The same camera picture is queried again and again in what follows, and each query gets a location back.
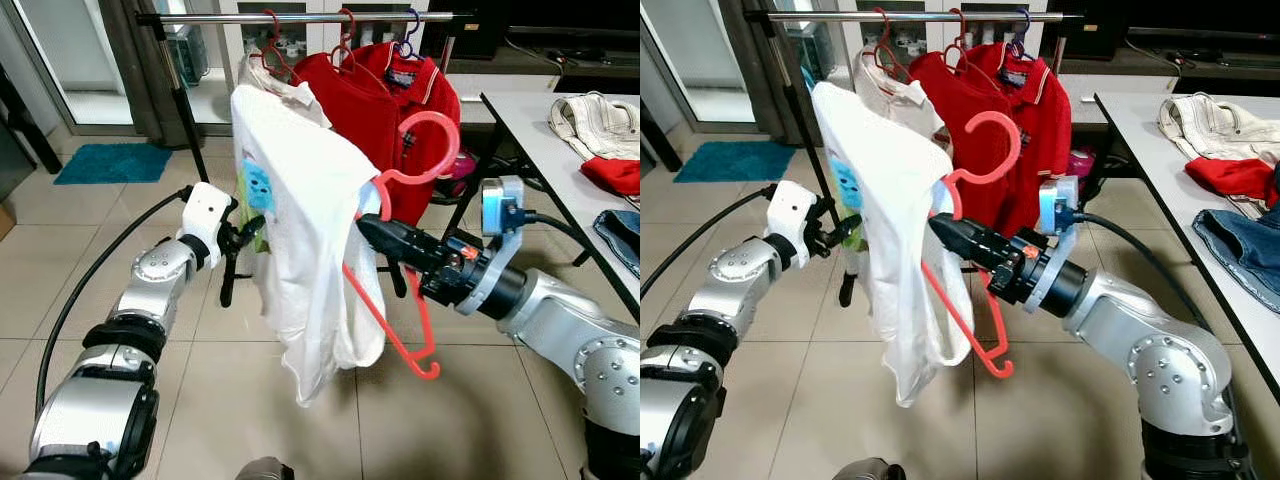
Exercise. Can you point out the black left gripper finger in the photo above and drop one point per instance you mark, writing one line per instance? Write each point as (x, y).
(250, 241)
(842, 241)
(845, 223)
(254, 223)

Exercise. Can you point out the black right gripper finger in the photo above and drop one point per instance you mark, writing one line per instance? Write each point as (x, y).
(968, 236)
(976, 261)
(408, 261)
(400, 236)

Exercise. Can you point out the white printed T-shirt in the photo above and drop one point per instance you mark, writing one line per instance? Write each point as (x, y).
(890, 230)
(300, 230)

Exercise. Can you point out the red plastic hanger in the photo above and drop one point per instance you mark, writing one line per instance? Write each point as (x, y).
(1012, 140)
(452, 140)

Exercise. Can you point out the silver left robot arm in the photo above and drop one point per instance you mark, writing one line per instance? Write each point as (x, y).
(740, 290)
(150, 290)

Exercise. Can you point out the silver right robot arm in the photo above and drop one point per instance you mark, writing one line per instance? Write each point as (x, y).
(570, 320)
(1150, 330)

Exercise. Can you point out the red polo shirt striped collar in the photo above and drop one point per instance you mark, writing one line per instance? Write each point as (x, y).
(430, 205)
(1045, 120)

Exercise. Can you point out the pink container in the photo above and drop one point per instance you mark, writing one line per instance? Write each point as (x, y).
(460, 170)
(1080, 165)

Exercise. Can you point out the teal floor mat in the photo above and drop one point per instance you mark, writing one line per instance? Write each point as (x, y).
(735, 162)
(110, 163)

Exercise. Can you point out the white polo shirt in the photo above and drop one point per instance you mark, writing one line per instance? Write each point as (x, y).
(885, 85)
(262, 82)

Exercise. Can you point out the white table black legs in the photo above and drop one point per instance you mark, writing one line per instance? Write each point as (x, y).
(1142, 130)
(565, 180)

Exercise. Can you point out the dark curtain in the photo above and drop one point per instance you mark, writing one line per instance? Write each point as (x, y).
(750, 80)
(135, 80)

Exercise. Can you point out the white glass-door cabinet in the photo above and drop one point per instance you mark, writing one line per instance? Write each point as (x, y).
(845, 35)
(225, 35)

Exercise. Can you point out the chrome clothes rack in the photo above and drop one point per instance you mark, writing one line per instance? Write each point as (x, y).
(900, 17)
(300, 17)

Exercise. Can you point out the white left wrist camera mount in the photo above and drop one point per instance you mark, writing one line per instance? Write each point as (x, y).
(790, 212)
(205, 215)

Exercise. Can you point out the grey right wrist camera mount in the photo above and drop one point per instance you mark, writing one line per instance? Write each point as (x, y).
(503, 205)
(1058, 205)

